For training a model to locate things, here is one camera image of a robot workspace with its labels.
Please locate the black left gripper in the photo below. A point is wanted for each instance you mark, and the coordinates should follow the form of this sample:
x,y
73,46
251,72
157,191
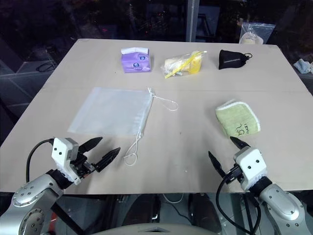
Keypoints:
x,y
82,167

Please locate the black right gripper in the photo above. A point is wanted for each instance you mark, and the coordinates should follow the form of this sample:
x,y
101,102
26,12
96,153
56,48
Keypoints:
x,y
234,174

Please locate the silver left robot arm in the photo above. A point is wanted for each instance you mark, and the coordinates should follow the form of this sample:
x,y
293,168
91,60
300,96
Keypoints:
x,y
31,193

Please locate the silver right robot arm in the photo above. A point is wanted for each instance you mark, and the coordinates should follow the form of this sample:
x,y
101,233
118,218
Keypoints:
x,y
283,203

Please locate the green folded towel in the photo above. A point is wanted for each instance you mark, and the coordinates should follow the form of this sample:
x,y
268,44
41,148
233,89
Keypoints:
x,y
236,117

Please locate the clear bag with yellow items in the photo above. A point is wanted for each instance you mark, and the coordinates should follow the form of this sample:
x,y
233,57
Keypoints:
x,y
181,64

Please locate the clear zip plastic bag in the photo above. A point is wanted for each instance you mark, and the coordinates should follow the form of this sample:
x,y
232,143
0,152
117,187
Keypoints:
x,y
255,33

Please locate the grey robot torso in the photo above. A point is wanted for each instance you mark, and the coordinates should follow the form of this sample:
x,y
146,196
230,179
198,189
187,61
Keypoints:
x,y
156,228

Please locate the purple tissue pack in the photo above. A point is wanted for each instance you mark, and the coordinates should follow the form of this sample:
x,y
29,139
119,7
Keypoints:
x,y
137,62

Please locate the blue-grey crumpled cloth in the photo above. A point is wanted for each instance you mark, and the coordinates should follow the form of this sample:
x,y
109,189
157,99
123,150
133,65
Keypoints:
x,y
303,66

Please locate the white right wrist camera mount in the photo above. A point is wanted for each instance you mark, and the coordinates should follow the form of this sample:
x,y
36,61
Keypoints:
x,y
252,161

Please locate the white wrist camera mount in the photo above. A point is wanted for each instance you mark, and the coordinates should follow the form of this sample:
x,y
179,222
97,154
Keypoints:
x,y
60,149
252,161

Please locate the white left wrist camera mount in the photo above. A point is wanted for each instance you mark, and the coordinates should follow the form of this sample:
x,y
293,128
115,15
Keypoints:
x,y
60,149

